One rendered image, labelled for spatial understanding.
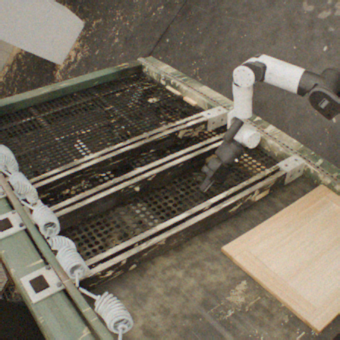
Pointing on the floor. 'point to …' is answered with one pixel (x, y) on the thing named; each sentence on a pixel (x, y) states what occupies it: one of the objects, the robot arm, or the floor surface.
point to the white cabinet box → (39, 27)
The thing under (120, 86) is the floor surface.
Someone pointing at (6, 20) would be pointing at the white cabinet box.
